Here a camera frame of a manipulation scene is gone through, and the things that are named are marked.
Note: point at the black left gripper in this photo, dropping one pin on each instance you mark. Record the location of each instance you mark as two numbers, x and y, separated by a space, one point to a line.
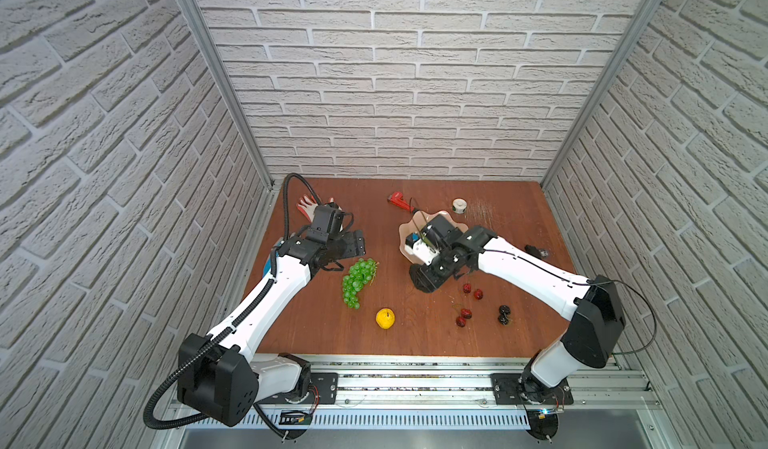
357 242

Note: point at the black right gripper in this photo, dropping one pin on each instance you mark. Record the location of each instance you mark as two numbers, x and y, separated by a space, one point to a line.
432 273

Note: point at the green grape bunch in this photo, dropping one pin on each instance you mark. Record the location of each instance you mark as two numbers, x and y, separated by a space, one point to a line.
361 274

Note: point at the red cherry pair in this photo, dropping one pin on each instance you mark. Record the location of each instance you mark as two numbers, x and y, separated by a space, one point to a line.
464 315
468 289

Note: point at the yellow fake pear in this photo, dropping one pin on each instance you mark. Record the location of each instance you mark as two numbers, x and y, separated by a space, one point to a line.
385 318

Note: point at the black cherry pair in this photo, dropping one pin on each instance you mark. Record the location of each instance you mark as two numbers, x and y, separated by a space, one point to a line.
504 315

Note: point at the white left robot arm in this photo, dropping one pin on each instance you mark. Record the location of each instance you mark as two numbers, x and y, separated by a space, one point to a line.
221 375

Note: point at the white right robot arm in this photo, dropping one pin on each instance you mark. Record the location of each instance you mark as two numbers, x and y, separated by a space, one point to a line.
591 306

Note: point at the pink wavy fruit bowl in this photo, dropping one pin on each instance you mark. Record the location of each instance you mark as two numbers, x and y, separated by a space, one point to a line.
413 245

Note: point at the blue work glove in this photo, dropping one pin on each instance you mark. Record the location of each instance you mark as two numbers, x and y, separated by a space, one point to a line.
277 246

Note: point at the red white work glove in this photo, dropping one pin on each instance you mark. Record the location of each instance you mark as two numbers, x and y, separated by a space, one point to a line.
307 207

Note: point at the white tape roll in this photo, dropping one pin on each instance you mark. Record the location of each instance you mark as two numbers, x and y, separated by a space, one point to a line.
459 206

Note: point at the red hand tool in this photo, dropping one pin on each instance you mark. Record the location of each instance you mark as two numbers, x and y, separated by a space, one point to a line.
397 199

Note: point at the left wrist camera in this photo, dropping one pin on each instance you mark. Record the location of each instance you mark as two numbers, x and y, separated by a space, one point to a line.
326 223

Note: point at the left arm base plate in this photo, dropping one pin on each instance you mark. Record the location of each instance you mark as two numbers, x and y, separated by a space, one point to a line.
311 387

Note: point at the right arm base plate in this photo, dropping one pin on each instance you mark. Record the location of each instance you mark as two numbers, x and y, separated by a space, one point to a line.
519 389

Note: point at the aluminium rail frame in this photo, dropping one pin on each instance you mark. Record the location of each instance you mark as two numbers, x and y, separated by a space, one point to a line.
445 402

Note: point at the silver corner frame post left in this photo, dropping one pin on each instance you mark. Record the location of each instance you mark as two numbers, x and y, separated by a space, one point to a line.
207 47

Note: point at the silver corner frame post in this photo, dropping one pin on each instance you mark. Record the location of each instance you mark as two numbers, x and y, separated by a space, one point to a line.
626 44
207 47

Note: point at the silver corner frame post right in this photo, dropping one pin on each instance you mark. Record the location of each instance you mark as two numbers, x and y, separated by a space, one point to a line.
626 44

